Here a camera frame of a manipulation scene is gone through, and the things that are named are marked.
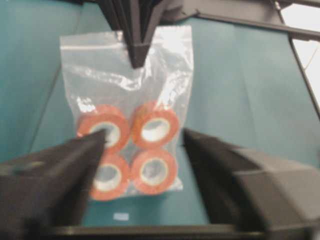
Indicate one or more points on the orange tape roll top-right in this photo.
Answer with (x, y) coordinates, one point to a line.
(109, 118)

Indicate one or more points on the orange tape roll bottom-left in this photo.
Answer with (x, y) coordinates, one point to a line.
(112, 178)

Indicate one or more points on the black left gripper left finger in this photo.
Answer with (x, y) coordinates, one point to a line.
(48, 188)

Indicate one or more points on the orange tape roll top-left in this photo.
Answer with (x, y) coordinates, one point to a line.
(153, 171)

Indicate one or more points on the orange tape roll bottom-right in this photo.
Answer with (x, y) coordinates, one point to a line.
(154, 124)

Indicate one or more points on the clear zip bag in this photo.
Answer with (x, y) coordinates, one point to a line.
(96, 70)

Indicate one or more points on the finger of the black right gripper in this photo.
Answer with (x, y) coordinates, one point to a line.
(124, 15)
(151, 12)

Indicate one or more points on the small white label sticker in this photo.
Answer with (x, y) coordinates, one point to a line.
(121, 216)

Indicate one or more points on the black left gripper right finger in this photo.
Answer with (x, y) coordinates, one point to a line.
(255, 191)

